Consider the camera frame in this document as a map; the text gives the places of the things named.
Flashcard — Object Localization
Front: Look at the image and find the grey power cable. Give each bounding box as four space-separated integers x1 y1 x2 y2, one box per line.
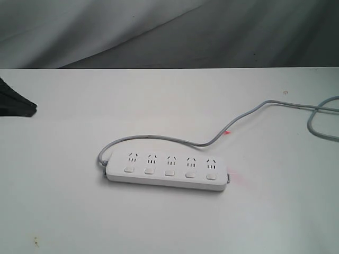
97 96 339 168

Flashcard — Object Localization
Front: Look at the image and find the white five-outlet power strip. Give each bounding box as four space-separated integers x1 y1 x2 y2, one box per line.
105 149 230 192

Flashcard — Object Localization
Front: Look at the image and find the grey backdrop cloth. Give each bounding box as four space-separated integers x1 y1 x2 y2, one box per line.
1 1 338 69

